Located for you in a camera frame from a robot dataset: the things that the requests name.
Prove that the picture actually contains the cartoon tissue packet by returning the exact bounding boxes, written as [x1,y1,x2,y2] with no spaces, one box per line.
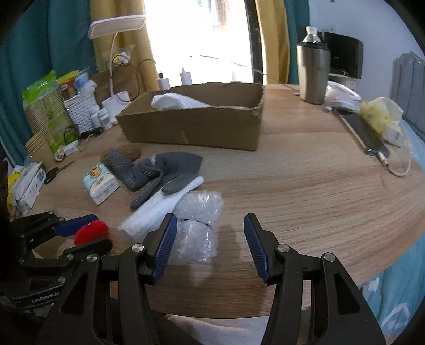
[83,162,120,205]

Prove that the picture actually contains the black charging cable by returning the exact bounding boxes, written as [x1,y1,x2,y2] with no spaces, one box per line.
[131,59,158,100]

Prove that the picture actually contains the grey dotted glove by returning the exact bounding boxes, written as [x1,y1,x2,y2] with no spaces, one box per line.
[130,152,204,210]

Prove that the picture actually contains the yellow plastic bag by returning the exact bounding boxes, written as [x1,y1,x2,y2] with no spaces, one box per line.
[360,97,404,147]

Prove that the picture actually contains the brown tin can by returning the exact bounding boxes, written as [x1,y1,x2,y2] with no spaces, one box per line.
[60,77,78,100]

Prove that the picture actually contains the red pom-pom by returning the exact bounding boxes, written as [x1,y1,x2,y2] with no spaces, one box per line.
[74,221,110,246]

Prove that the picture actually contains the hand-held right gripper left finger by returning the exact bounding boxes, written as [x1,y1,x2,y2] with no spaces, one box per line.
[35,213,178,345]

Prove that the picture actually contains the yellow curtain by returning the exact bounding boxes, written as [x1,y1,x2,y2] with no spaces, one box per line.
[90,0,158,90]
[254,0,289,83]

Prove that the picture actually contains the black window frame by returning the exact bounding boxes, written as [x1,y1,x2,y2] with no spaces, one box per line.
[244,0,266,83]

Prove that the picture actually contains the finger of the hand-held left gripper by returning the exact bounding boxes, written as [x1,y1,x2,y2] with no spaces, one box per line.
[8,212,99,248]
[18,239,113,269]

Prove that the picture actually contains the steel tumbler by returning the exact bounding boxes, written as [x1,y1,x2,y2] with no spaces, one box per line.
[296,41,331,105]

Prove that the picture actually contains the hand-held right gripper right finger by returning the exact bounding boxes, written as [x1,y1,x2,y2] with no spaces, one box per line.
[243,213,387,345]

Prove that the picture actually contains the white plastic bag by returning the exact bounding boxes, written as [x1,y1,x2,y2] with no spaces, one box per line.
[325,81,362,111]

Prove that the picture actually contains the black-handled scissors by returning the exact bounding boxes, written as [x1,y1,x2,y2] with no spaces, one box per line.
[43,160,76,184]

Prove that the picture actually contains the clear bubble wrap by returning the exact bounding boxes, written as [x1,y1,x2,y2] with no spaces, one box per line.
[168,190,224,266]

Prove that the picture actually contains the white paper packet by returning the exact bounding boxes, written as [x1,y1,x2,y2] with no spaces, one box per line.
[13,162,47,213]

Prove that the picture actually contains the white cable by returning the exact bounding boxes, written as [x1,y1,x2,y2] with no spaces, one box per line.
[377,151,412,177]

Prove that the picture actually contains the green packet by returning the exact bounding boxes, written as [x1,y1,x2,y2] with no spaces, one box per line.
[23,70,78,155]

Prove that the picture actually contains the bed with blue sheet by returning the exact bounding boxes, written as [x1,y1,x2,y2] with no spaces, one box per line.
[362,119,425,335]

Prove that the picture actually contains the cardboard box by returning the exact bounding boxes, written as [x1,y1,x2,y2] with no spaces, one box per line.
[116,82,266,151]

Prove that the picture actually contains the white woven basket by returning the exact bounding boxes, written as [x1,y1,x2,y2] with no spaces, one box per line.
[63,89,102,131]

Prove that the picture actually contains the teal curtain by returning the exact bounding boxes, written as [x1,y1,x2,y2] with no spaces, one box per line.
[282,0,311,83]
[0,0,97,166]

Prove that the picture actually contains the stack of paper cups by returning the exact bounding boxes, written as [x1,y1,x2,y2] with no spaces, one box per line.
[25,131,55,173]

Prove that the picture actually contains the white desk lamp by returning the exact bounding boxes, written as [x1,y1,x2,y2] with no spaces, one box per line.
[88,16,147,126]

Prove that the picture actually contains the grey padded headboard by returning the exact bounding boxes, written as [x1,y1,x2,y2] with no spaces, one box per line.
[392,51,425,127]

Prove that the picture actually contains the brown paper bag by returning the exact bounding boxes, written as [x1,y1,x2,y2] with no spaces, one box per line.
[91,45,156,103]

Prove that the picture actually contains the blue packet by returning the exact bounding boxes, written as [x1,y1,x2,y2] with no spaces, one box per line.
[75,75,97,93]

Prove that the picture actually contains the black flat device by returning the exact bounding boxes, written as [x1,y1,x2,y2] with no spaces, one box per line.
[335,109,390,158]

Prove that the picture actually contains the black monitor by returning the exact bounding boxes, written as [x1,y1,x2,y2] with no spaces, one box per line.
[324,31,364,79]

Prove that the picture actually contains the brown grey grip sock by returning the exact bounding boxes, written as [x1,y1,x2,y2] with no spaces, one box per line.
[107,148,148,191]

